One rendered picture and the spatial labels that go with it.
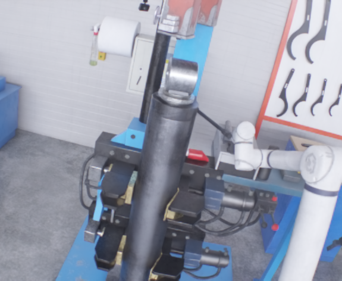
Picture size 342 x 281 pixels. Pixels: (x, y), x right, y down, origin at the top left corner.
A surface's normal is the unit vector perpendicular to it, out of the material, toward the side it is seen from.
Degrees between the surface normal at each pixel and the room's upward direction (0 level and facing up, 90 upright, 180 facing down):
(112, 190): 0
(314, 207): 80
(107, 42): 101
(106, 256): 0
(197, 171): 90
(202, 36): 90
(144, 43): 90
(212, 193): 90
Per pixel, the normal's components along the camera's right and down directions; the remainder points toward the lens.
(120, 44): -0.12, 0.57
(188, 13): -0.33, 0.33
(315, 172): -0.94, -0.12
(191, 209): 0.21, -0.89
